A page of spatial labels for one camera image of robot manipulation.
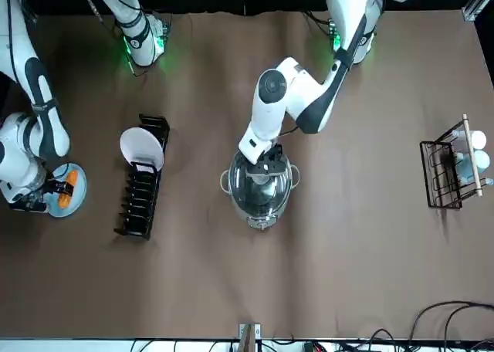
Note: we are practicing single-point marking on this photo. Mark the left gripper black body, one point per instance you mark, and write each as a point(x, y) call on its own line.
point(270, 161)

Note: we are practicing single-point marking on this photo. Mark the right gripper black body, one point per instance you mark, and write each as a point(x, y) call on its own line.
point(46, 189)

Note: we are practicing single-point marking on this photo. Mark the orange corn cob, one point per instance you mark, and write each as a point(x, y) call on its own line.
point(71, 176)

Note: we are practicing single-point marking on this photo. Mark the glass pot lid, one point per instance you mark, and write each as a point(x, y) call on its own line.
point(266, 197)

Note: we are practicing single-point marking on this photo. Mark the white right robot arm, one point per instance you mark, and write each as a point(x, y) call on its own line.
point(15, 151)

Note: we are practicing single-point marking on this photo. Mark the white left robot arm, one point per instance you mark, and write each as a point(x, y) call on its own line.
point(270, 109)

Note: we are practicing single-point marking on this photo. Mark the light blue plate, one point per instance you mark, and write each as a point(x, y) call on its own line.
point(79, 197)

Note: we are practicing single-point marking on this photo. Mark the pale green steel pot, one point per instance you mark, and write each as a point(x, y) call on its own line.
point(266, 221)

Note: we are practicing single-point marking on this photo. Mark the white plate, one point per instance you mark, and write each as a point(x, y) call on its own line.
point(141, 145)

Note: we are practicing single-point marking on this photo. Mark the black dish rack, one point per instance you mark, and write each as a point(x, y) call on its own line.
point(135, 213)

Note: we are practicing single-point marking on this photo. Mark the white cup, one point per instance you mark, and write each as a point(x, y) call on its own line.
point(478, 137)

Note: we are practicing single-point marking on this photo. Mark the light blue cup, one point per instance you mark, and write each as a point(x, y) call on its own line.
point(480, 160)

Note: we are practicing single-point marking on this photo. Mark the upright aluminium post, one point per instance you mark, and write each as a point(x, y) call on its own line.
point(249, 338)

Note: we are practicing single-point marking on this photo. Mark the aluminium corner post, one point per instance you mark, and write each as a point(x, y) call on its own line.
point(478, 1)

